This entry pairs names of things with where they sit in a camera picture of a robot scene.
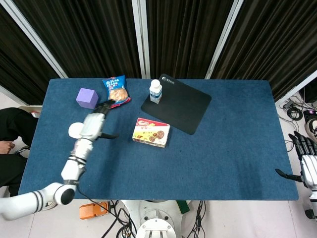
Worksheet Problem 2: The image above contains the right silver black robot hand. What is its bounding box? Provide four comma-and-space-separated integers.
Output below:
275, 131, 317, 191

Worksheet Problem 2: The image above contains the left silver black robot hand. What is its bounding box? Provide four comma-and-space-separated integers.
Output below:
78, 99, 120, 142

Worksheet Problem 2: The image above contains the red white biscuit box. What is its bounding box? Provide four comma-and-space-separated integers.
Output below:
132, 117, 171, 149

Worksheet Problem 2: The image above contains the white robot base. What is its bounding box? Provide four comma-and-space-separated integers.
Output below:
122, 199, 190, 238

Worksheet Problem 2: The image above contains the orange device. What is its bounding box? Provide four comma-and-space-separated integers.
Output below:
79, 201, 111, 220

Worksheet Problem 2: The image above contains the white paper cup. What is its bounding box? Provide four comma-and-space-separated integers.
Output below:
68, 122, 85, 139

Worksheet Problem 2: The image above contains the purple foam cube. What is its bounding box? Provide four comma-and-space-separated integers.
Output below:
76, 87, 100, 110

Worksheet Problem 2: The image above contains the black white sneaker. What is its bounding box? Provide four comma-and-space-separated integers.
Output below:
304, 118, 317, 137

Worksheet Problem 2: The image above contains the blue snack bag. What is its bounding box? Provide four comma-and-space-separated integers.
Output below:
102, 75, 132, 110

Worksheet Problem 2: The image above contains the white chair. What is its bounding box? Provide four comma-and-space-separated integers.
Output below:
17, 105, 43, 119

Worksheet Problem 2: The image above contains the white milk bottle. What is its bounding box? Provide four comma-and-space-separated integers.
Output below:
149, 79, 163, 104

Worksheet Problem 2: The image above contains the person in black clothes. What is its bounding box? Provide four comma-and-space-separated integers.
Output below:
0, 107, 38, 198

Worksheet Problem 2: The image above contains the black pleated curtain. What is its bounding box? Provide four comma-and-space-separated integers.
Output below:
146, 0, 235, 79
13, 0, 143, 79
211, 0, 317, 101
0, 4, 61, 105

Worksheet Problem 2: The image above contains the black mouse pad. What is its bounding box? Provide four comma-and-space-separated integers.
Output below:
140, 73, 212, 135

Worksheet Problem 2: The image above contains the blue table cloth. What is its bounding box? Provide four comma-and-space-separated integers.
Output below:
18, 78, 299, 201

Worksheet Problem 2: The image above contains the green block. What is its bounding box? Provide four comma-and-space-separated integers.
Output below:
176, 200, 190, 214

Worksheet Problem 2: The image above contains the black cable bundle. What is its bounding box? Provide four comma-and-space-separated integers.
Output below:
279, 95, 317, 122
76, 185, 139, 238
187, 200, 207, 238

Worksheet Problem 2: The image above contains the white frame post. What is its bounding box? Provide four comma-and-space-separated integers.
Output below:
0, 0, 69, 79
205, 0, 245, 79
274, 70, 317, 105
131, 0, 151, 79

